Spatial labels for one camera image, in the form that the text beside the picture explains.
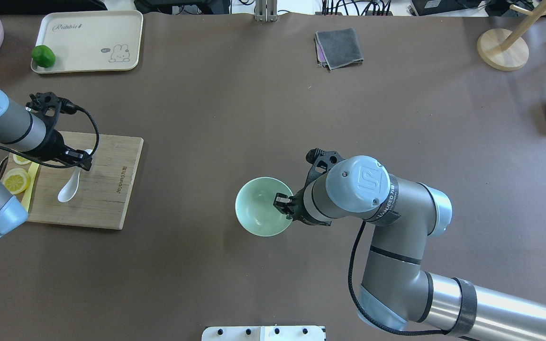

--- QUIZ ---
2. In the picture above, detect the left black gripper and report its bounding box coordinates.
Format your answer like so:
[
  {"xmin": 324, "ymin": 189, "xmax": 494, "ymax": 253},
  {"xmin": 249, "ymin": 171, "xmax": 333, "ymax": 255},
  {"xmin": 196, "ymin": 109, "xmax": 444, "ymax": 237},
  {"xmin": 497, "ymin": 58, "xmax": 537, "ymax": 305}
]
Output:
[{"xmin": 53, "ymin": 143, "xmax": 92, "ymax": 172}]

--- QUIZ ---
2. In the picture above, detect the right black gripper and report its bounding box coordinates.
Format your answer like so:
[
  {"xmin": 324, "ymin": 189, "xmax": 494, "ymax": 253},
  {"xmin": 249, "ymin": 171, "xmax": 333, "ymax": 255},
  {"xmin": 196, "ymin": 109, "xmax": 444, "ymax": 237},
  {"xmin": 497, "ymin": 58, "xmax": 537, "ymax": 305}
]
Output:
[{"xmin": 273, "ymin": 188, "xmax": 312, "ymax": 223}]

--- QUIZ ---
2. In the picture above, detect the mint green bowl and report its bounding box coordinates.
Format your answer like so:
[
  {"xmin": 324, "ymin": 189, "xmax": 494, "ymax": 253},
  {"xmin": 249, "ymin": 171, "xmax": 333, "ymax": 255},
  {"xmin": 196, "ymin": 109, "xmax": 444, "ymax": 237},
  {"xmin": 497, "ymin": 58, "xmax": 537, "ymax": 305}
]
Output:
[{"xmin": 235, "ymin": 177, "xmax": 293, "ymax": 237}]

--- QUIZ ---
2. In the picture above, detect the white ceramic spoon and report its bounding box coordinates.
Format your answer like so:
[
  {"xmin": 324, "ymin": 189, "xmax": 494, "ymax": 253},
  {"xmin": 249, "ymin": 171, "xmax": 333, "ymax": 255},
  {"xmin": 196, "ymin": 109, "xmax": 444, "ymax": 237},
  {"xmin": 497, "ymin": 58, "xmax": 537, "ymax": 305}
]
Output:
[{"xmin": 58, "ymin": 166, "xmax": 84, "ymax": 203}]

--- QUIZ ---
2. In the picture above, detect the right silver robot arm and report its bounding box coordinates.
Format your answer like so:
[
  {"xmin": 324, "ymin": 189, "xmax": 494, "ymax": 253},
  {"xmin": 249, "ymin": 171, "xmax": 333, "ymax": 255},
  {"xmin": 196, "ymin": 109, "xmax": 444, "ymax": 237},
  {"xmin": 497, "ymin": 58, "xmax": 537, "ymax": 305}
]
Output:
[{"xmin": 273, "ymin": 149, "xmax": 546, "ymax": 341}]

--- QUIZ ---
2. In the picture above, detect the bamboo cutting board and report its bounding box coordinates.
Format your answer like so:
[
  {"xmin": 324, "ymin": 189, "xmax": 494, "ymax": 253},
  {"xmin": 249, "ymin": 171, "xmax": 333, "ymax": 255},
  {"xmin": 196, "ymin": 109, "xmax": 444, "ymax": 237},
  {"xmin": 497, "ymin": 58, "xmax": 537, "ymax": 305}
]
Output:
[{"xmin": 28, "ymin": 134, "xmax": 144, "ymax": 230}]

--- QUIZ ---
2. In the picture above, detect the lemon slice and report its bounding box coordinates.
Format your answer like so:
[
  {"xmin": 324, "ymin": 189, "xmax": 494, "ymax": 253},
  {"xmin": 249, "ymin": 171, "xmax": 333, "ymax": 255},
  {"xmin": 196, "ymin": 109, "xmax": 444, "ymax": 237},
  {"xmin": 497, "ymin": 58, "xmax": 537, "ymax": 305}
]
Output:
[
  {"xmin": 12, "ymin": 154, "xmax": 32, "ymax": 165},
  {"xmin": 1, "ymin": 168, "xmax": 31, "ymax": 196}
]

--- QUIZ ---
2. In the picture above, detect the green lime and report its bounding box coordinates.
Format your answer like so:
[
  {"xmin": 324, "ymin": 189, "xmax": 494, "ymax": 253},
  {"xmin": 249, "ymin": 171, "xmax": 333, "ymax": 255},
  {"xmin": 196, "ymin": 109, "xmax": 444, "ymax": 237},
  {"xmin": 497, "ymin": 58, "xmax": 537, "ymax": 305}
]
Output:
[{"xmin": 32, "ymin": 45, "xmax": 56, "ymax": 68}]

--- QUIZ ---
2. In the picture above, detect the cream rabbit tray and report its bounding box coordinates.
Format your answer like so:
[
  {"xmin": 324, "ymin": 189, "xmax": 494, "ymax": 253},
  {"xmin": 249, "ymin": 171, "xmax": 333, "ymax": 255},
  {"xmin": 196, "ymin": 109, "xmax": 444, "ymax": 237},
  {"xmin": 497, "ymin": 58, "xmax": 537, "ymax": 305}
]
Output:
[{"xmin": 30, "ymin": 9, "xmax": 143, "ymax": 74}]

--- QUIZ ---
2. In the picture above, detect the grey folded cloth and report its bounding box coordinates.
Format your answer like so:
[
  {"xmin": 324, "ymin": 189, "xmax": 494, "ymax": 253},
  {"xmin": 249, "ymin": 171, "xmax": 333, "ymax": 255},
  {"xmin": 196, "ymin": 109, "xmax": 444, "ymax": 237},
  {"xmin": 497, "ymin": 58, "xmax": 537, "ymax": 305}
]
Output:
[{"xmin": 314, "ymin": 28, "xmax": 364, "ymax": 71}]

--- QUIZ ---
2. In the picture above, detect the wooden stand with round base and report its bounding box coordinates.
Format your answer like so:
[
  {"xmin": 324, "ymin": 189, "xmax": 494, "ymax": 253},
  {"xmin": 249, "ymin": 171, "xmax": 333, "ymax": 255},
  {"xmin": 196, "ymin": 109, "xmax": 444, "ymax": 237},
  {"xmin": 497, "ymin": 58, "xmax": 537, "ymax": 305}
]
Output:
[{"xmin": 476, "ymin": 0, "xmax": 546, "ymax": 72}]

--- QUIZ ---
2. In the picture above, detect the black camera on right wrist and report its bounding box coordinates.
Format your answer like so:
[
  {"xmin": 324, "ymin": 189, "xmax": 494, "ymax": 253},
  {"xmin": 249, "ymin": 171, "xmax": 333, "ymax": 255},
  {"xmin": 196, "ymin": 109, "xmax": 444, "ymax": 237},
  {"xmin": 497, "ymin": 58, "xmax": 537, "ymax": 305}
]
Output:
[{"xmin": 305, "ymin": 148, "xmax": 345, "ymax": 187}]

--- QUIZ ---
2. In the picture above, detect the aluminium frame post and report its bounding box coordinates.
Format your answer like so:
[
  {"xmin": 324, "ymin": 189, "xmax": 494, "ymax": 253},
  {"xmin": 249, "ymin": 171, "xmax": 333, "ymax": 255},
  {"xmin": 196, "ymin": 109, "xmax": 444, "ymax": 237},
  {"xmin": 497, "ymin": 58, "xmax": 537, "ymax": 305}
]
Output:
[{"xmin": 254, "ymin": 0, "xmax": 278, "ymax": 22}]

